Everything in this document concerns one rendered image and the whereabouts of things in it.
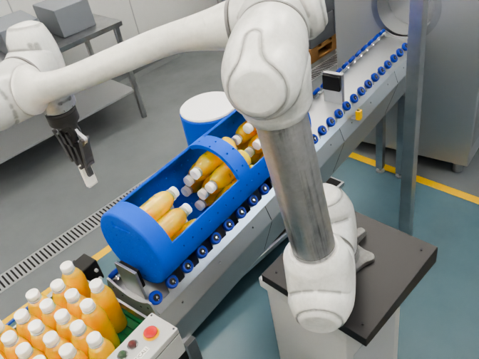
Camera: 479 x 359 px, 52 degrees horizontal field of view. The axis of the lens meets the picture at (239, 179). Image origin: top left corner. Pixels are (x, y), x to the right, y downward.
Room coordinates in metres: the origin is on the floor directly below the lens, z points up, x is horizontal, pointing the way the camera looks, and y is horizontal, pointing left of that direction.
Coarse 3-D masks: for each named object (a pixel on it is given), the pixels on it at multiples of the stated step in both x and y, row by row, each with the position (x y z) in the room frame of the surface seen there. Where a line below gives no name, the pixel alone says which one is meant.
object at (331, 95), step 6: (324, 72) 2.11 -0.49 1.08; (330, 72) 2.10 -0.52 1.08; (336, 72) 2.09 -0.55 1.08; (324, 78) 2.09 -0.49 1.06; (330, 78) 2.07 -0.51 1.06; (336, 78) 2.05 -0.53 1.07; (342, 78) 2.06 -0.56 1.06; (324, 84) 2.10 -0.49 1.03; (330, 84) 2.07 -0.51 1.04; (336, 84) 2.05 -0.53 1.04; (342, 84) 2.06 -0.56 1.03; (324, 90) 2.12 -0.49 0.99; (330, 90) 2.09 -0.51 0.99; (336, 90) 2.05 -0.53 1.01; (342, 90) 2.05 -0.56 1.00; (324, 96) 2.12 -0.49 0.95; (330, 96) 2.10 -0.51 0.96; (336, 96) 2.07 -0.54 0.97; (342, 96) 2.05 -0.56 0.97; (336, 102) 2.07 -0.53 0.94; (342, 102) 2.05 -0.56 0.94
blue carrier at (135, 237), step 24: (240, 120) 1.80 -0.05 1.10; (192, 144) 1.50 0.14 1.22; (216, 144) 1.45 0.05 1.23; (168, 168) 1.47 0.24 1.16; (240, 168) 1.38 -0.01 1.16; (264, 168) 1.45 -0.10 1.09; (144, 192) 1.39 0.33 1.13; (240, 192) 1.34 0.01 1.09; (120, 216) 1.16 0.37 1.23; (144, 216) 1.15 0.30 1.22; (192, 216) 1.41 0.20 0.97; (216, 216) 1.24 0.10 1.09; (120, 240) 1.18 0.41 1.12; (144, 240) 1.09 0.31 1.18; (168, 240) 1.11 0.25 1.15; (192, 240) 1.16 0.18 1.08; (144, 264) 1.13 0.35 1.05; (168, 264) 1.07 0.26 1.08
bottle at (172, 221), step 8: (176, 208) 1.26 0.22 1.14; (184, 208) 1.26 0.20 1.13; (168, 216) 1.22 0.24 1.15; (176, 216) 1.22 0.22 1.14; (184, 216) 1.23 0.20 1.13; (160, 224) 1.18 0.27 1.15; (168, 224) 1.19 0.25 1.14; (176, 224) 1.19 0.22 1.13; (168, 232) 1.17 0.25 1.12; (176, 232) 1.19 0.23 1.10
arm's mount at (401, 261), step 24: (360, 216) 1.14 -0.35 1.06; (384, 240) 1.02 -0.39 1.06; (408, 240) 1.00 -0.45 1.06; (384, 264) 0.93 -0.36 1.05; (408, 264) 0.91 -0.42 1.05; (432, 264) 0.93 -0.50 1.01; (360, 288) 0.87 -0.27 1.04; (384, 288) 0.85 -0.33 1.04; (408, 288) 0.85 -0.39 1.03; (360, 312) 0.80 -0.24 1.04; (384, 312) 0.78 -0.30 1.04; (360, 336) 0.74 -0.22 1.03
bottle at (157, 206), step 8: (160, 192) 1.29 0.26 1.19; (168, 192) 1.30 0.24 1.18; (152, 200) 1.26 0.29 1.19; (160, 200) 1.26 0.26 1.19; (168, 200) 1.27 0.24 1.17; (144, 208) 1.22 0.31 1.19; (152, 208) 1.23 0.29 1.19; (160, 208) 1.24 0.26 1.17; (168, 208) 1.25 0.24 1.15; (152, 216) 1.21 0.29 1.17; (160, 216) 1.23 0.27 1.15
